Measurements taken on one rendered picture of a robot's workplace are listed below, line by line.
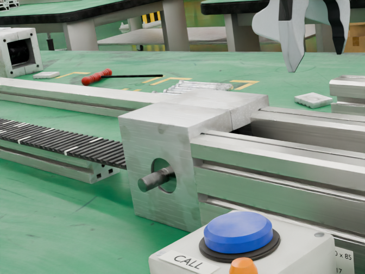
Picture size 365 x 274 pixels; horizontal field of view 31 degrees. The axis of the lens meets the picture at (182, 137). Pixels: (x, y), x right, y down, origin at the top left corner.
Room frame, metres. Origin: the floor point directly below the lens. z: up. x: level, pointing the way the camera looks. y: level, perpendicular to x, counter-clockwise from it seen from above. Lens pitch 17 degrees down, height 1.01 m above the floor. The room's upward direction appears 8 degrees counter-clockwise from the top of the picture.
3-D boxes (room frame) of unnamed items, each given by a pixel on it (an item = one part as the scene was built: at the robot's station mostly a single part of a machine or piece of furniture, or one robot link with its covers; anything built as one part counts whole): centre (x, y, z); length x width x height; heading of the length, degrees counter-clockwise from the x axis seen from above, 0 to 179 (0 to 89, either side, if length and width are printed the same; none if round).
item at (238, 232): (0.35, -0.02, 0.84); 0.04 x 0.04 x 0.02
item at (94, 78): (1.20, 0.09, 0.79); 0.16 x 0.08 x 0.02; 57
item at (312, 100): (0.86, -0.18, 0.78); 0.05 x 0.03 x 0.01; 18
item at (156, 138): (0.55, 0.00, 0.83); 0.12 x 0.09 x 0.10; 131
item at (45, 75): (1.37, 0.26, 0.78); 0.05 x 0.03 x 0.01; 55
